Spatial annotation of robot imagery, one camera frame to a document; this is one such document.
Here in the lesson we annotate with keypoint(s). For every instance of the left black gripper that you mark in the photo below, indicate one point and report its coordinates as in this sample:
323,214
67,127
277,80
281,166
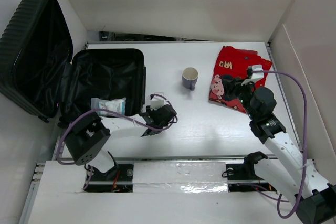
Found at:
150,112

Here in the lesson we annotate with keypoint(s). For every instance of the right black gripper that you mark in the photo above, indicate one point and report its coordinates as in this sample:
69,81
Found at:
234,84

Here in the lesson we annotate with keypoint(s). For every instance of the red printed garment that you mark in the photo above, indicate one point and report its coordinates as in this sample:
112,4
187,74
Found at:
233,63

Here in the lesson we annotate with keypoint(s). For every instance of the white tissue packet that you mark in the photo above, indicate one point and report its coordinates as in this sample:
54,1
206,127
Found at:
116,105

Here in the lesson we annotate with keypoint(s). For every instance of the purple ceramic mug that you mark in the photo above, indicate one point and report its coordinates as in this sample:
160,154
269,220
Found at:
189,78

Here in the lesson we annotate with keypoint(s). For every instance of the black hard-shell suitcase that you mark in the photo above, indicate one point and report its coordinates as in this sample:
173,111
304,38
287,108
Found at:
42,75

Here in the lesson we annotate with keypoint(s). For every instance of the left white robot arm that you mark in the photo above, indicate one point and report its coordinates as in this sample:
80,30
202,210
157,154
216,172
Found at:
87,137

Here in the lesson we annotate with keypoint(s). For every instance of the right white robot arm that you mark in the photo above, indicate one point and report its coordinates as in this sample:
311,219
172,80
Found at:
310,194

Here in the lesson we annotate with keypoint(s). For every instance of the dark equipment behind table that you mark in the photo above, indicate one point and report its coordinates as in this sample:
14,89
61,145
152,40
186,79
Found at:
127,37

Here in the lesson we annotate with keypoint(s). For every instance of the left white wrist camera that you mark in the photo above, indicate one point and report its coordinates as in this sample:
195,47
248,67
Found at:
157,100

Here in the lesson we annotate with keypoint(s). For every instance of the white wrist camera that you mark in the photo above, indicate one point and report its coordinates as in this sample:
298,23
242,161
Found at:
254,74
157,100

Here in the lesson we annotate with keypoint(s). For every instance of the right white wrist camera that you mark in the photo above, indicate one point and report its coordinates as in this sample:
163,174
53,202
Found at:
254,74

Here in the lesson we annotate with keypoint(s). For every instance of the aluminium rail with mounts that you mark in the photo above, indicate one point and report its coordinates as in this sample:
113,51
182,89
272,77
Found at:
191,177

